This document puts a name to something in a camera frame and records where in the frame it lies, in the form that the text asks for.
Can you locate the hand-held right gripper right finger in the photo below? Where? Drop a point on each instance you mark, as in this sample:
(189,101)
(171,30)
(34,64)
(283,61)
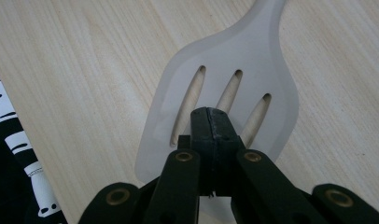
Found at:
(228,161)

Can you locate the beige slotted spatula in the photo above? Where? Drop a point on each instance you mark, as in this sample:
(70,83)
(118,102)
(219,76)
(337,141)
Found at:
(240,43)

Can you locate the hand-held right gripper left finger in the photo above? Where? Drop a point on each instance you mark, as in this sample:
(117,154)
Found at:
(200,149)

